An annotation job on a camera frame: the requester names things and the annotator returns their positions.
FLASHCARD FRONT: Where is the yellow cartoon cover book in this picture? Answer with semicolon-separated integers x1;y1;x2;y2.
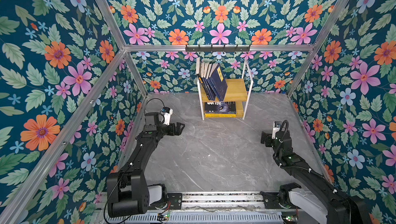
205;114;237;118

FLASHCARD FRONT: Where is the black wolf cover book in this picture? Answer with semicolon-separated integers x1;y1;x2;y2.
204;102;237;114

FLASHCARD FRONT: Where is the navy book yellow label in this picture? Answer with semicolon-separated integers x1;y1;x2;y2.
199;61;210;99

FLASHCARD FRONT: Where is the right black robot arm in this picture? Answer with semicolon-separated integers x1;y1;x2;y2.
260;131;372;224

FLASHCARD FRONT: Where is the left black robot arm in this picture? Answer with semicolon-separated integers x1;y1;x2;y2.
106;107;185;218

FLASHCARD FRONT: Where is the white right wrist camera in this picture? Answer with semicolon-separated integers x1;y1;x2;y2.
272;121;283;139

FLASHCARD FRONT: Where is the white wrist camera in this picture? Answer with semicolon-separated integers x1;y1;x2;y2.
161;107;173;126
272;121;283;139

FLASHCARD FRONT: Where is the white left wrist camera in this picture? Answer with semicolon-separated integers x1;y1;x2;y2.
161;107;173;126

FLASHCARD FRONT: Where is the wooden shelf white frame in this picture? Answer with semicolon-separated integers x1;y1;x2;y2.
197;60;254;121

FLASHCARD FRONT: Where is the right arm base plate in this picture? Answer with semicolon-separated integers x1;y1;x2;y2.
260;192;291;209

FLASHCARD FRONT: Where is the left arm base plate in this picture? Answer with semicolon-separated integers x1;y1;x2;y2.
163;193;183;210

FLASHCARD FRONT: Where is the black hook rail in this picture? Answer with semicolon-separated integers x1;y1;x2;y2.
185;44;251;53

